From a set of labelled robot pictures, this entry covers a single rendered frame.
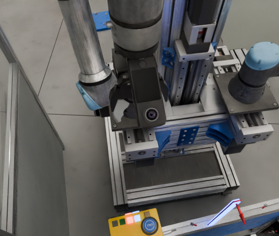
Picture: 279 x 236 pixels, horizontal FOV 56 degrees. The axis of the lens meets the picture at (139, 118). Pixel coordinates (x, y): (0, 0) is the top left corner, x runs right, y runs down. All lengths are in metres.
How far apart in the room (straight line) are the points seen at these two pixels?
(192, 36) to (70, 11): 0.42
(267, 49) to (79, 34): 0.69
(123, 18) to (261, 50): 0.81
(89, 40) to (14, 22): 2.72
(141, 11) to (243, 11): 2.03
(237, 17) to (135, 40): 2.02
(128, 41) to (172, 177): 1.55
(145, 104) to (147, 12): 0.14
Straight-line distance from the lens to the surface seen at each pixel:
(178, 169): 1.90
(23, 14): 3.61
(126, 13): 0.36
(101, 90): 0.90
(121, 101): 0.49
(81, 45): 0.85
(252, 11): 2.41
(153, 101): 0.42
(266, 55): 1.10
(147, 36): 0.38
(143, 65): 0.43
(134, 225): 0.90
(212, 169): 1.95
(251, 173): 2.26
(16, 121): 1.26
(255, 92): 1.19
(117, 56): 0.48
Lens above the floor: 1.95
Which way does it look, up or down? 57 degrees down
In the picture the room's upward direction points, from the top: straight up
